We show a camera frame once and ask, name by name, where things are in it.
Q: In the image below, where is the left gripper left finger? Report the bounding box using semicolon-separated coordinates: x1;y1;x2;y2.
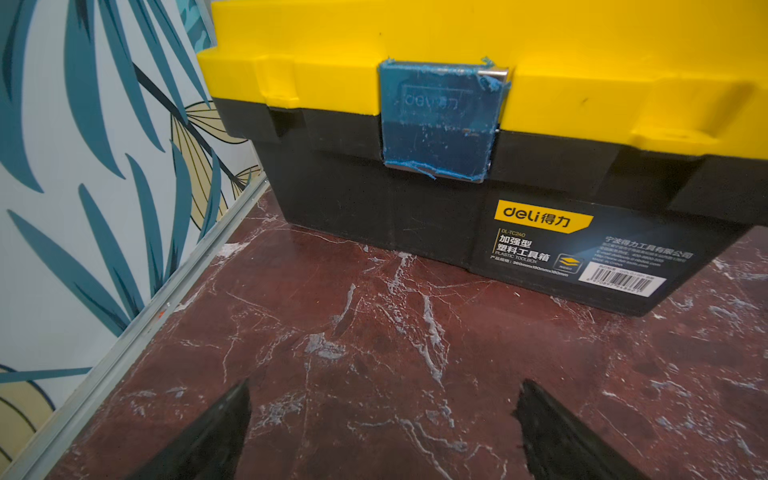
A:
129;381;251;479

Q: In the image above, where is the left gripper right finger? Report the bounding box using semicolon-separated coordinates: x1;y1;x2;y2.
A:
513;379;647;479

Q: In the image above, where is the yellow black plastic toolbox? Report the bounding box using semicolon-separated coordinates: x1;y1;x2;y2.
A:
198;1;767;316

